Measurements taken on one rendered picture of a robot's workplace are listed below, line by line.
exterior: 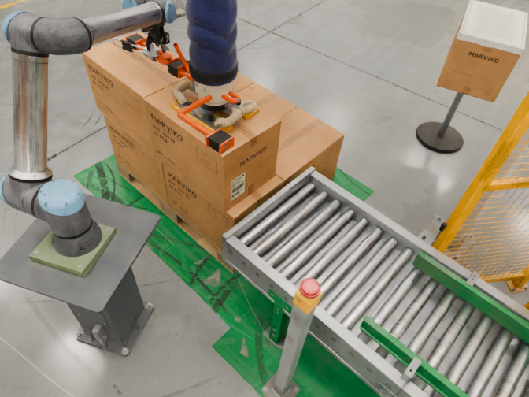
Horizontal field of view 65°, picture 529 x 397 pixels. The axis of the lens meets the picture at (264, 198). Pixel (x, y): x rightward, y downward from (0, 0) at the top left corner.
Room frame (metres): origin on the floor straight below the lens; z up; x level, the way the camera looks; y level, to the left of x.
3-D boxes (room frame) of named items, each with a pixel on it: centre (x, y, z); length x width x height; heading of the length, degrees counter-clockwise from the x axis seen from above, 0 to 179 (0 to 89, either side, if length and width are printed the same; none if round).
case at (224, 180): (1.72, 0.31, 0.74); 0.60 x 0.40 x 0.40; 51
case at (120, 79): (2.11, 0.77, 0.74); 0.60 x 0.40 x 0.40; 50
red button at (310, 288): (0.70, -0.18, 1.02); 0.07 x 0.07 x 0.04
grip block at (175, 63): (1.86, 0.49, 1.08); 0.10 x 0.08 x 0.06; 143
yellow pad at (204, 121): (1.64, 0.35, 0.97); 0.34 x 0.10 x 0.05; 53
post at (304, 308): (0.70, -0.18, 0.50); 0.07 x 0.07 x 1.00; 51
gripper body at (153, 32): (1.94, 0.60, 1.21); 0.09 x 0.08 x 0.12; 52
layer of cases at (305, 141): (2.11, 0.30, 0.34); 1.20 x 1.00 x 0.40; 51
